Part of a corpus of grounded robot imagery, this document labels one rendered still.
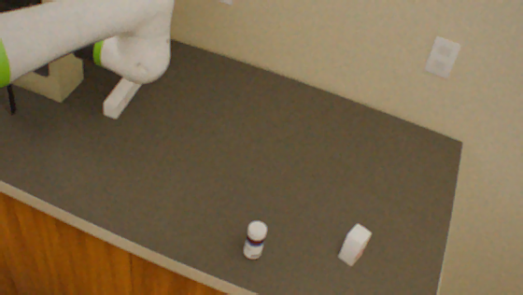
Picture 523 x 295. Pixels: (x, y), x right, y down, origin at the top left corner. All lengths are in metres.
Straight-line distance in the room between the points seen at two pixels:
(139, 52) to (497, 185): 1.18
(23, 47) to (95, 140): 0.60
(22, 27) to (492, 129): 1.27
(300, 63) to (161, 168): 0.54
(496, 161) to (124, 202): 1.06
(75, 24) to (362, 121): 0.92
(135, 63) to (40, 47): 0.24
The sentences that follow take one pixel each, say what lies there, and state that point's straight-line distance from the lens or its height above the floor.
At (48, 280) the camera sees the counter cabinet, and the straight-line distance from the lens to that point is 1.76.
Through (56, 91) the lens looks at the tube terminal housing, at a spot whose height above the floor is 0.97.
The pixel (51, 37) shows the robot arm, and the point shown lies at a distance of 0.94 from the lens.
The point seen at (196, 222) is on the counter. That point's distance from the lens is 1.30.
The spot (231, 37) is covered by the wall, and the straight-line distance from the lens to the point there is 1.74.
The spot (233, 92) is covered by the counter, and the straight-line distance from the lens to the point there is 1.62.
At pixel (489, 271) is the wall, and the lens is 2.15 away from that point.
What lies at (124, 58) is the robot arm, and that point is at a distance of 1.11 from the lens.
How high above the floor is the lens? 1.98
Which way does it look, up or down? 45 degrees down
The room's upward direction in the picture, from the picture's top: 10 degrees clockwise
